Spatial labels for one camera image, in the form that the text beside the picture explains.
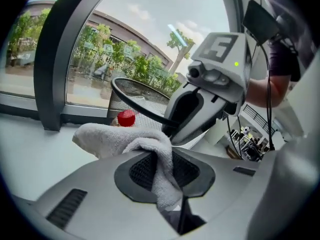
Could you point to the tall tree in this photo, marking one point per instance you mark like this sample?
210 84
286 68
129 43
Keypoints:
179 51

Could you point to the green hedge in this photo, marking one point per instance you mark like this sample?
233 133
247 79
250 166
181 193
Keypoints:
145 69

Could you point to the black railing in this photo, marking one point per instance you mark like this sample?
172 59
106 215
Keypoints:
257 117

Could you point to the white cloth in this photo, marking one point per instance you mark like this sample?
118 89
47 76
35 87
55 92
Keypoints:
112 139

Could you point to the black mesh trash bin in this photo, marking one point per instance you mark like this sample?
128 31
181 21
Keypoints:
122 99

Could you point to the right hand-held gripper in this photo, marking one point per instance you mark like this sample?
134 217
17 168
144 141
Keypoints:
232 79

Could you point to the brown curved building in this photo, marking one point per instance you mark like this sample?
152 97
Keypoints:
130 31

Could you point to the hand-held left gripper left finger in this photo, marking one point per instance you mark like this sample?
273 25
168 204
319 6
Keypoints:
95 184

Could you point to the black box device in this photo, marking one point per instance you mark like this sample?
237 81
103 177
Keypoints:
260 21

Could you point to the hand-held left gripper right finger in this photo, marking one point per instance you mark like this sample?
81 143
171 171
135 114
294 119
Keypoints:
225 184

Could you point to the person's right forearm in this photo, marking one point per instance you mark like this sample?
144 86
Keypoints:
267 94

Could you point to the dark gray window frame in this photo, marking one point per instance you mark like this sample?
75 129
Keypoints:
47 84

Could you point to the red round object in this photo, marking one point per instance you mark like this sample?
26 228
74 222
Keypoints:
126 118

